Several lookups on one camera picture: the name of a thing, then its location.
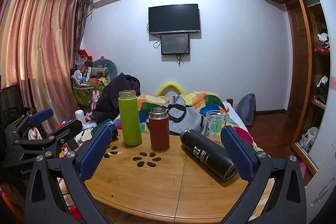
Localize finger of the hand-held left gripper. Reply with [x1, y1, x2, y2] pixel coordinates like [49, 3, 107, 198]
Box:
[14, 119, 83, 159]
[5, 108, 54, 136]

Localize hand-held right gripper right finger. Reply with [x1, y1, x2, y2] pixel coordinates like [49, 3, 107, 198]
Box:
[220, 125, 307, 224]

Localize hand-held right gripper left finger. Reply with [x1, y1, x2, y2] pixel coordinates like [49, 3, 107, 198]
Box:
[25, 125, 113, 224]

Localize black thermos cup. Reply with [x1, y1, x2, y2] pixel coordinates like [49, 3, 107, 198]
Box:
[180, 129, 238, 182]

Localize clear glass cup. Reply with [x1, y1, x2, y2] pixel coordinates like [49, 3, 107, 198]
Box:
[203, 110, 227, 139]

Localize green thermos cup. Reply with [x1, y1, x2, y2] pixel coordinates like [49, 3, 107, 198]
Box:
[118, 90, 143, 147]

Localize red thermos cup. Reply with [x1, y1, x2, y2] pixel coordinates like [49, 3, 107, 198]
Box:
[148, 107, 171, 150]

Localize white bottle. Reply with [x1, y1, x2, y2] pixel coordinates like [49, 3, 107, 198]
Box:
[75, 110, 87, 125]

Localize black office chair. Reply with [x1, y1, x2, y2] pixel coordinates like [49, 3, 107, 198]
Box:
[0, 82, 36, 133]

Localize green storage basket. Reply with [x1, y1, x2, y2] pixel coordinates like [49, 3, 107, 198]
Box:
[73, 81, 109, 112]

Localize pink bunny toy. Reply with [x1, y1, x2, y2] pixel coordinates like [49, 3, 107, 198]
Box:
[91, 90, 102, 109]

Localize grey backpack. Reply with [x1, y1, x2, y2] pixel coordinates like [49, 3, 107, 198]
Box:
[235, 93, 257, 127]

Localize dark jacket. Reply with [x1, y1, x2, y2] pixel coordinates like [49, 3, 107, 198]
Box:
[92, 72, 141, 125]

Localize colourful patchwork blanket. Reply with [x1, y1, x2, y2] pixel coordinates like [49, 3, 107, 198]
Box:
[115, 91, 259, 149]

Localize grey garment with black pattern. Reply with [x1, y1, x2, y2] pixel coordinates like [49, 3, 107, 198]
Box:
[164, 95, 206, 136]

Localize pink slipper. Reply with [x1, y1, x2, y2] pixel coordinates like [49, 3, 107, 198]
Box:
[299, 161, 307, 180]

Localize grey plush toy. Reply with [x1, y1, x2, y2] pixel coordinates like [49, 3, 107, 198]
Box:
[93, 59, 118, 81]

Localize round wooden table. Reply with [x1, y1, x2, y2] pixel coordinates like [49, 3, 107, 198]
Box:
[59, 119, 277, 224]

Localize pink curtain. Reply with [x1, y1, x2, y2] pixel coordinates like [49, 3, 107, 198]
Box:
[0, 0, 92, 136]

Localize red bag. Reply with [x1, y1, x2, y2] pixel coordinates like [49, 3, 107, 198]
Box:
[78, 49, 93, 62]

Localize yellow foam tube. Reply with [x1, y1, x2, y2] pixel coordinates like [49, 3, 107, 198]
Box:
[157, 83, 186, 97]

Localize wooden wardrobe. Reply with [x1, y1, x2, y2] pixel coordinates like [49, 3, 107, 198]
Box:
[249, 0, 336, 178]

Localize small black monitor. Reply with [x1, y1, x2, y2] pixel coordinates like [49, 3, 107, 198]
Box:
[161, 33, 191, 55]

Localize black wall television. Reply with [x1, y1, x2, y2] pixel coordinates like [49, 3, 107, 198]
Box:
[148, 4, 202, 35]

